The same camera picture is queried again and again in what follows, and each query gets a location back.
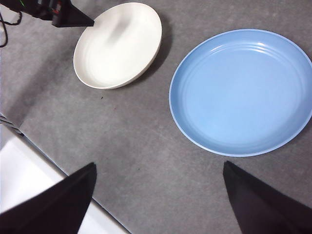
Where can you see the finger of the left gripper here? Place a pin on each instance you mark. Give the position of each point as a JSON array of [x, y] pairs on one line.
[[72, 18]]

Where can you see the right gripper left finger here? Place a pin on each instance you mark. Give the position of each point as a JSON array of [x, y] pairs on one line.
[[58, 209]]

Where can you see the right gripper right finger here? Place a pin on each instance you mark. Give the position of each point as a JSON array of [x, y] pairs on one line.
[[263, 207]]

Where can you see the white round plate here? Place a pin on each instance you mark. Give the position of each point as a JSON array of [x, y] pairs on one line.
[[117, 53]]

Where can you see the blue round plate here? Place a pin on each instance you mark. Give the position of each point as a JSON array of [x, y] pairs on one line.
[[241, 95]]

